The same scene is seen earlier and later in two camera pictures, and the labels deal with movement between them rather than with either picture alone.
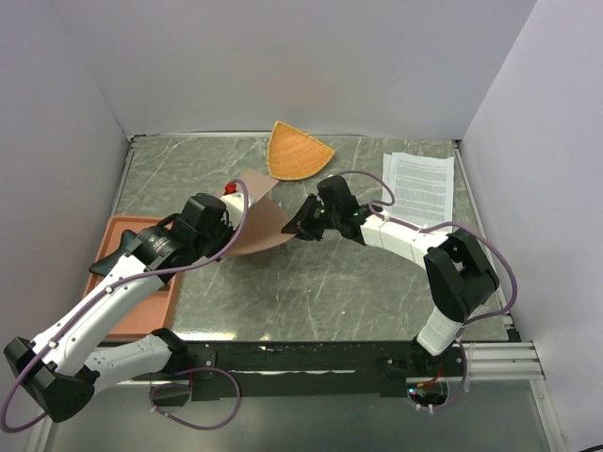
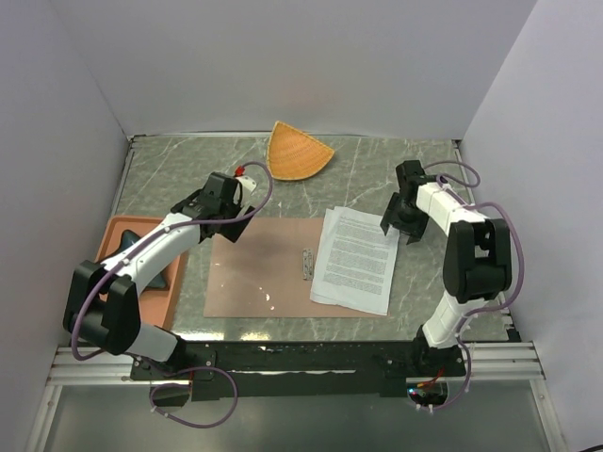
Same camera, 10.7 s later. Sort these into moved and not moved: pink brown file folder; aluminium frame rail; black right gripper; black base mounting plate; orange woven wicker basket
Moved: pink brown file folder; black right gripper
Not moved: orange woven wicker basket; aluminium frame rail; black base mounting plate
